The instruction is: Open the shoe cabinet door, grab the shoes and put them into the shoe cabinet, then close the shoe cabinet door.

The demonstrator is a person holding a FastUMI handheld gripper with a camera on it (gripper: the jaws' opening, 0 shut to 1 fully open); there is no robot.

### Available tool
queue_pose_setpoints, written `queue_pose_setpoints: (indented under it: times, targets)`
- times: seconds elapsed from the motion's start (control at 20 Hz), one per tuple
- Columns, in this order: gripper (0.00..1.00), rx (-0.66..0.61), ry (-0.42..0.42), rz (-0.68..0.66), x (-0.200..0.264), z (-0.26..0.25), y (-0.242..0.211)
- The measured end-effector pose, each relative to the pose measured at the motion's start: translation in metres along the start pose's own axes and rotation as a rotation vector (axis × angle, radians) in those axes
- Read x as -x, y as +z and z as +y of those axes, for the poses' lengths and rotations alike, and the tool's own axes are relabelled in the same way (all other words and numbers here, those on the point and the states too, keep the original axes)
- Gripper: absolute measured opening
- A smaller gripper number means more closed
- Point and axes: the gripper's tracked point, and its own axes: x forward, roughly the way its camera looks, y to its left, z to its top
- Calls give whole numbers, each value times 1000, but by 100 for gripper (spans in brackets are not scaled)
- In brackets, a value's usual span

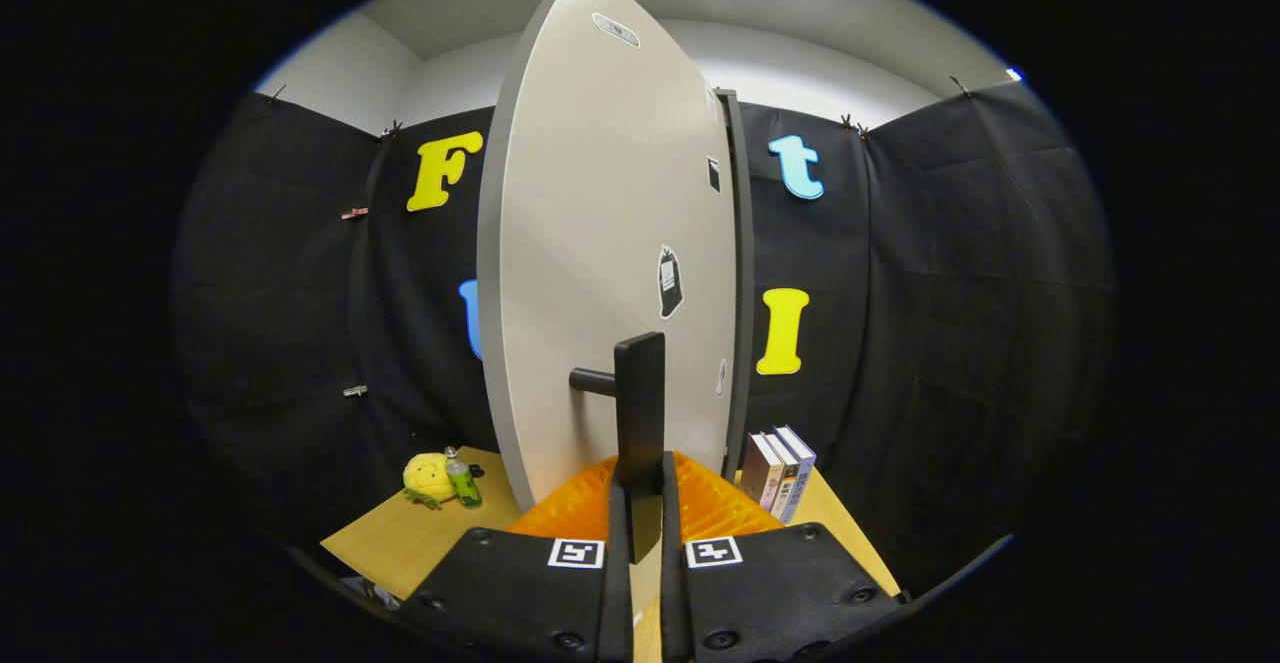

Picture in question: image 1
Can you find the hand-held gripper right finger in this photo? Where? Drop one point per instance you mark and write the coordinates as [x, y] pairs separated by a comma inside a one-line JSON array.
[[675, 593]]

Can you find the dark red book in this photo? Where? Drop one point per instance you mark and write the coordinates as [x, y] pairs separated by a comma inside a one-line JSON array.
[[756, 468]]

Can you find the black backdrop cloth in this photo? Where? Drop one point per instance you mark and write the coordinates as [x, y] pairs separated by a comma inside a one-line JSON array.
[[950, 293]]

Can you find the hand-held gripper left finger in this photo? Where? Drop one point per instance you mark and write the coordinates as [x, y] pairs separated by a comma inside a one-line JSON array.
[[618, 593]]

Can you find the beige shoe cabinet door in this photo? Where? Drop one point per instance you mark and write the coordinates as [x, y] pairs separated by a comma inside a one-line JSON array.
[[600, 193]]

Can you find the grey shoe cabinet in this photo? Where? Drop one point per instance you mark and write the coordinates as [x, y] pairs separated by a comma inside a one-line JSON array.
[[742, 243]]

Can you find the green label bottle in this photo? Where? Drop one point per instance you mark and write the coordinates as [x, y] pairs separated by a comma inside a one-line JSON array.
[[463, 483]]

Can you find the grey book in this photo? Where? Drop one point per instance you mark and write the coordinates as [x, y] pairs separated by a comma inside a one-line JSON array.
[[785, 478]]

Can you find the white blue book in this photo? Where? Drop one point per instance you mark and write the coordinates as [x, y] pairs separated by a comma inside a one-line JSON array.
[[802, 473]]

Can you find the yellow plush toy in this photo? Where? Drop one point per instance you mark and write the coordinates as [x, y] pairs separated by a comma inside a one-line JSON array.
[[428, 478]]

